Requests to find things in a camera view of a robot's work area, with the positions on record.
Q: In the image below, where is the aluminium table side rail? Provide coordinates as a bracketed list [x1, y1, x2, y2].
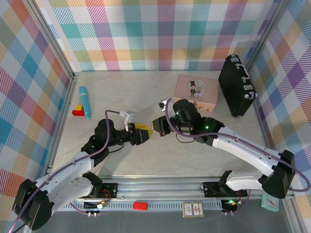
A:
[42, 72, 80, 183]
[249, 69, 282, 180]

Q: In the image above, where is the small black connector board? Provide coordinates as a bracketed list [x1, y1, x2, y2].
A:
[84, 200, 107, 210]
[221, 199, 239, 210]

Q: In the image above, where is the playing card deck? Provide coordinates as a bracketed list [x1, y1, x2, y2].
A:
[182, 201, 205, 218]

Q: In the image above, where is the grey slotted cable duct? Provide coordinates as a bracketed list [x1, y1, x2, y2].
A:
[52, 202, 240, 212]

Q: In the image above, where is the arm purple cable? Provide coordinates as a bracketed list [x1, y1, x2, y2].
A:
[165, 99, 311, 216]
[9, 109, 122, 233]

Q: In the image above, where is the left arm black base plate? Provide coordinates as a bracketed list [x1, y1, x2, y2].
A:
[91, 182, 119, 201]

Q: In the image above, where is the black briefcase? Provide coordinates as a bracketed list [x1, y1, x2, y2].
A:
[218, 54, 258, 118]

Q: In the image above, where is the aluminium frame post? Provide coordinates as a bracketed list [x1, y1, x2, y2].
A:
[23, 0, 80, 82]
[244, 0, 294, 73]

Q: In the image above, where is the pink cartoon tin box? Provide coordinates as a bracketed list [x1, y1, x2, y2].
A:
[174, 74, 219, 113]

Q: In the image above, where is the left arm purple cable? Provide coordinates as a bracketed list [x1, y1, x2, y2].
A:
[9, 109, 122, 233]

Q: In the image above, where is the wide aluminium base rail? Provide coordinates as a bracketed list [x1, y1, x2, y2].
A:
[26, 177, 294, 202]

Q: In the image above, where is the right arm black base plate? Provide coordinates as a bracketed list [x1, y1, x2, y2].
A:
[203, 181, 248, 198]

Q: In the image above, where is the mint green alarm clock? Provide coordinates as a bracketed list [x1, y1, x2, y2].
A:
[261, 195, 278, 213]

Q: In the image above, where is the red and yellow block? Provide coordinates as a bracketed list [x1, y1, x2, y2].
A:
[72, 104, 85, 117]

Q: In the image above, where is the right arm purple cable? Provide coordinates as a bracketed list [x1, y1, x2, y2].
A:
[165, 99, 311, 216]

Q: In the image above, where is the red plastic brick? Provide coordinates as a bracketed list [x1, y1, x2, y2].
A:
[133, 201, 148, 211]

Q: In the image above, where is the blue marker pen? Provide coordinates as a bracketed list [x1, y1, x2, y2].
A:
[79, 86, 92, 120]

